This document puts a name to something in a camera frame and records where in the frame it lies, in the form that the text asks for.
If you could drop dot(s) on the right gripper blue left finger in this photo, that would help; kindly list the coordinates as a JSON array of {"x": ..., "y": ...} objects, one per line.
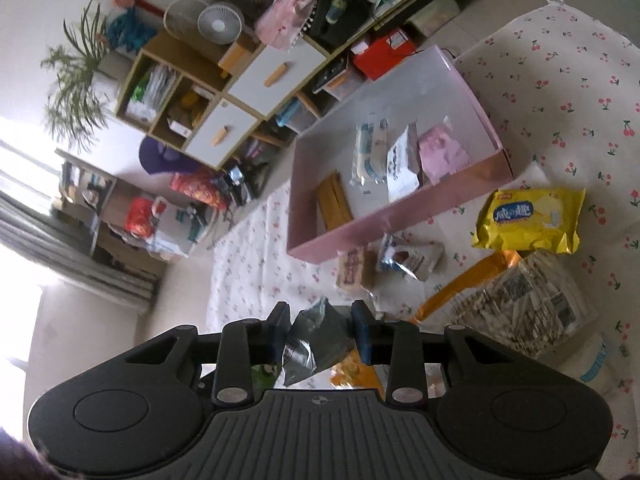
[{"x": 278, "y": 324}]

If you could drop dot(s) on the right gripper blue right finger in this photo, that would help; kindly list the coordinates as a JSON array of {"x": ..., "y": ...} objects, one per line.
[{"x": 362, "y": 319}]

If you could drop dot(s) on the grey foil snack packet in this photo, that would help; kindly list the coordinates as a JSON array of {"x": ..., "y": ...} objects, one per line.
[{"x": 319, "y": 338}]

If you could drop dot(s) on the orange silver snack bag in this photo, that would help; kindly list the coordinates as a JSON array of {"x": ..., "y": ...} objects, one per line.
[{"x": 352, "y": 373}]

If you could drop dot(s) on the clear bag striped sticks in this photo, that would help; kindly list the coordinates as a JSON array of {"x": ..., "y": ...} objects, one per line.
[{"x": 532, "y": 308}]

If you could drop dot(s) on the white blue snack packet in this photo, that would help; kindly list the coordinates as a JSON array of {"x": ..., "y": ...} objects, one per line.
[{"x": 370, "y": 152}]

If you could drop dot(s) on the beige biscuit packet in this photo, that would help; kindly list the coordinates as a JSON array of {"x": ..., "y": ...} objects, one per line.
[{"x": 356, "y": 270}]

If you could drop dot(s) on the blue white date packet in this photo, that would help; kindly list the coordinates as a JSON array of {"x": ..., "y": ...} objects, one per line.
[{"x": 412, "y": 261}]

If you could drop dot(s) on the brown wafer snack packet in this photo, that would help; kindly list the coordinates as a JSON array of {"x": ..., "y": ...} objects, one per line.
[{"x": 332, "y": 203}]

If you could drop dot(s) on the white shopping bag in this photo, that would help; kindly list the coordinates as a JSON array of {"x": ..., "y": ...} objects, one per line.
[{"x": 177, "y": 231}]

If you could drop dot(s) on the red cylindrical snack tin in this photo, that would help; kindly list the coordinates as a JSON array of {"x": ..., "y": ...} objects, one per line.
[{"x": 201, "y": 186}]

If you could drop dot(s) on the pink snack packet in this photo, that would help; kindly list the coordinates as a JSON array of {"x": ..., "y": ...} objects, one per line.
[{"x": 441, "y": 155}]

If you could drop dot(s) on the pink cardboard box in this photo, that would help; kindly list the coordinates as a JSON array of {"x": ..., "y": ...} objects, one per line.
[{"x": 413, "y": 97}]

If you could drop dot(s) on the yellow cracker packet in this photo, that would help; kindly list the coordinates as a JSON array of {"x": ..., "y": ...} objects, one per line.
[{"x": 531, "y": 219}]

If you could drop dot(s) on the purple round cushion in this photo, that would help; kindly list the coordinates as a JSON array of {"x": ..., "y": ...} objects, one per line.
[{"x": 158, "y": 158}]

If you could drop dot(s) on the clear storage bin blue lid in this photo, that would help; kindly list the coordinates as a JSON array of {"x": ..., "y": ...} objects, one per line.
[{"x": 295, "y": 116}]

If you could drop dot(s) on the clear storage bin black lid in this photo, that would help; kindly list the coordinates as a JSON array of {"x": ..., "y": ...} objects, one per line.
[{"x": 339, "y": 79}]

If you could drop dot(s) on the red cardboard box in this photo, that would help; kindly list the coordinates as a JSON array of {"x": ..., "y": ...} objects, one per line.
[{"x": 384, "y": 54}]

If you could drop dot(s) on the wooden white tv cabinet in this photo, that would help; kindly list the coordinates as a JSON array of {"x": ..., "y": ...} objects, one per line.
[{"x": 204, "y": 100}]

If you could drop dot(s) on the green potted plant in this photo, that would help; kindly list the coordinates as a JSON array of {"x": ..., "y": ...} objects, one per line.
[{"x": 74, "y": 112}]

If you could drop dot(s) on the pink cloth on cabinet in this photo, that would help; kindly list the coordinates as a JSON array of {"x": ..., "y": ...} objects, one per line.
[{"x": 280, "y": 26}]

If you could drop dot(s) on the white desk fan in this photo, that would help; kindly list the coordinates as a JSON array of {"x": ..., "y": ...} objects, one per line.
[{"x": 220, "y": 23}]

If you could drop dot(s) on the cherry print white cloth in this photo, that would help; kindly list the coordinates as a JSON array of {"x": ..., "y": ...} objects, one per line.
[{"x": 562, "y": 90}]

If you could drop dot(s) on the grey storage bin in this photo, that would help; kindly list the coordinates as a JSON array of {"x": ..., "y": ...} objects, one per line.
[{"x": 434, "y": 16}]

